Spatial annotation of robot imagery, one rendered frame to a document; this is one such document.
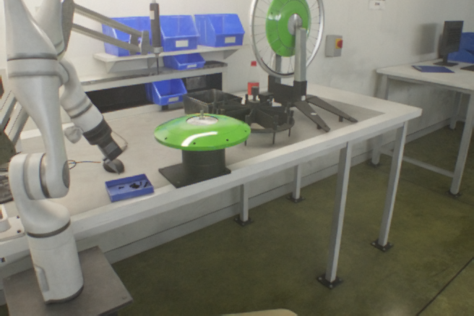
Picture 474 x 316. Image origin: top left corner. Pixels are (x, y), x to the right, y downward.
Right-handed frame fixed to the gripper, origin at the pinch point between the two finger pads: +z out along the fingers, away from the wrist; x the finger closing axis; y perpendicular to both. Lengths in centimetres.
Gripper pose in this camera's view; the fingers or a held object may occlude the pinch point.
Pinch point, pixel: (118, 173)
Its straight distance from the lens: 116.9
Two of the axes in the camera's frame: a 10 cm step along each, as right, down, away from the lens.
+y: 7.0, -6.2, 3.6
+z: 3.6, 7.4, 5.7
